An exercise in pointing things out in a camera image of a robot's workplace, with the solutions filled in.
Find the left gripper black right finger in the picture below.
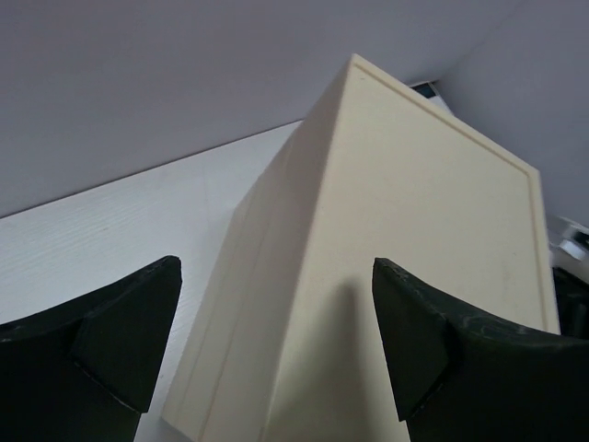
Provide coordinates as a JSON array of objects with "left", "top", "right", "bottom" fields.
[{"left": 372, "top": 258, "right": 588, "bottom": 441}]

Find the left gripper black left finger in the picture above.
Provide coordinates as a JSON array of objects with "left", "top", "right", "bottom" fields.
[{"left": 1, "top": 256, "right": 182, "bottom": 441}]

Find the cream drawer cabinet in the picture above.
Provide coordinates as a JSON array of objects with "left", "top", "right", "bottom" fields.
[{"left": 162, "top": 55, "right": 560, "bottom": 441}]

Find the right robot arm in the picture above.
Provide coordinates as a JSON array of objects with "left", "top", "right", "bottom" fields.
[{"left": 547, "top": 215, "right": 588, "bottom": 340}]

